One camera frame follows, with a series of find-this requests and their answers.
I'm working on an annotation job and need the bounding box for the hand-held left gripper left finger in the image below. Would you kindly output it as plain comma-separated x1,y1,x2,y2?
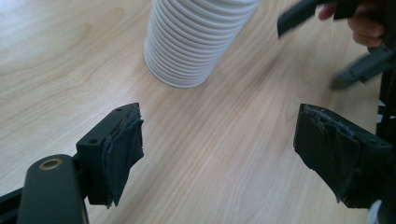
75,102,146,208

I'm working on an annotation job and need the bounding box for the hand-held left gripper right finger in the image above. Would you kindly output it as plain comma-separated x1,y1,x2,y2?
292,103,396,210

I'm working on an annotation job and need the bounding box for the stack of white paper cups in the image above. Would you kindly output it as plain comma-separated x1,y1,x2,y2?
143,0,262,89

